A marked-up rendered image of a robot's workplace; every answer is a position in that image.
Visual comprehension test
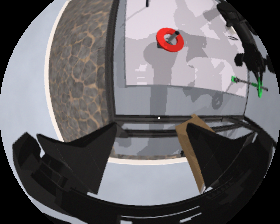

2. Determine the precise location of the beige cylinder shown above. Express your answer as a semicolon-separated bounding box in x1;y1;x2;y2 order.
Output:
226;26;236;34

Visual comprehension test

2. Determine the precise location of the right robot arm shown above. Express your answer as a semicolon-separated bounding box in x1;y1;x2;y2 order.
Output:
216;1;264;72

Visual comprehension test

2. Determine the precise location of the grey post with green foot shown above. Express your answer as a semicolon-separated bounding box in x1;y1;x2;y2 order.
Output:
231;76;268;91

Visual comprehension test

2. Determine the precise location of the red ring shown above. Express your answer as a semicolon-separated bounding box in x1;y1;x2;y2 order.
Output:
156;28;184;52

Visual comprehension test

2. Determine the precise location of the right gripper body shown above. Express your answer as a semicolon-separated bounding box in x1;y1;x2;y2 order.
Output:
234;38;275;74

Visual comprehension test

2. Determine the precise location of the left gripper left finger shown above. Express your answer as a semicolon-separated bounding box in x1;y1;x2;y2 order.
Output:
36;122;117;195

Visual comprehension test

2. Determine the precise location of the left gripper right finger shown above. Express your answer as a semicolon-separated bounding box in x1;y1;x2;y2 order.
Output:
186;123;256;189

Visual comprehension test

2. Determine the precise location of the grey post with black foot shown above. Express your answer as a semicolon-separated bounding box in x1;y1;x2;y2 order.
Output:
157;31;180;49

